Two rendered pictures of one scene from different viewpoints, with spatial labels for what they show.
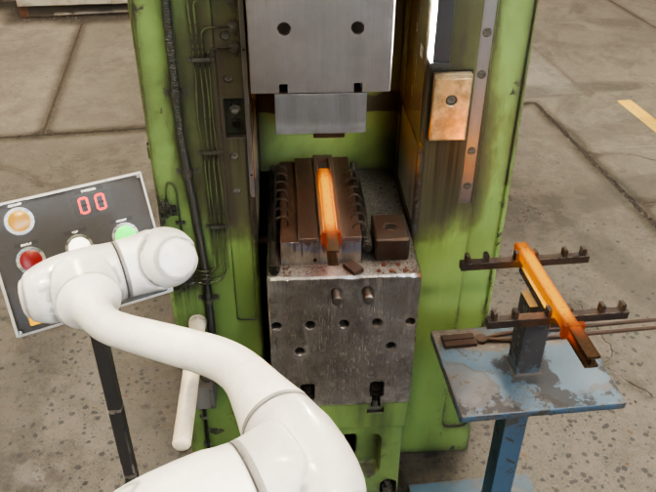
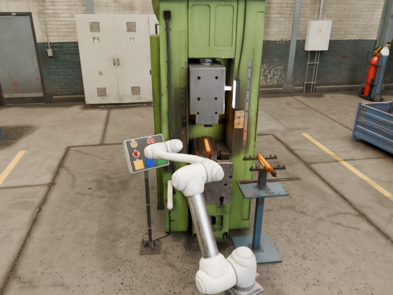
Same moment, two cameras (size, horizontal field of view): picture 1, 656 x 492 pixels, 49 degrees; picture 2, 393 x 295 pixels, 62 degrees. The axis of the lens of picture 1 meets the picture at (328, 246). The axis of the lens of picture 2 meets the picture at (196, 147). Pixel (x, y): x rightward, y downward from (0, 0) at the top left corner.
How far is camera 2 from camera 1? 1.31 m
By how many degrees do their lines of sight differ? 12
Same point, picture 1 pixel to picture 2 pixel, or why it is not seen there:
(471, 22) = (243, 98)
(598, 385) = (281, 191)
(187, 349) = (185, 157)
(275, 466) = (207, 164)
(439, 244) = (238, 158)
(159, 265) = (175, 145)
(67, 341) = (120, 202)
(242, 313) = not seen: hidden behind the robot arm
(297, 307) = not seen: hidden behind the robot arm
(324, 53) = (207, 104)
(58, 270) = (154, 146)
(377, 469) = (221, 228)
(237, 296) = not seen: hidden behind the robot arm
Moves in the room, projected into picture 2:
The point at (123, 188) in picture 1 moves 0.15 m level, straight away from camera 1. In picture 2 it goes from (157, 137) to (154, 132)
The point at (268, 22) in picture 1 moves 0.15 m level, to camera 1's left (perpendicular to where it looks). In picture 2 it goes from (195, 97) to (178, 97)
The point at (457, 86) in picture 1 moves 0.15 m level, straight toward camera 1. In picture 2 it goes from (240, 113) to (240, 119)
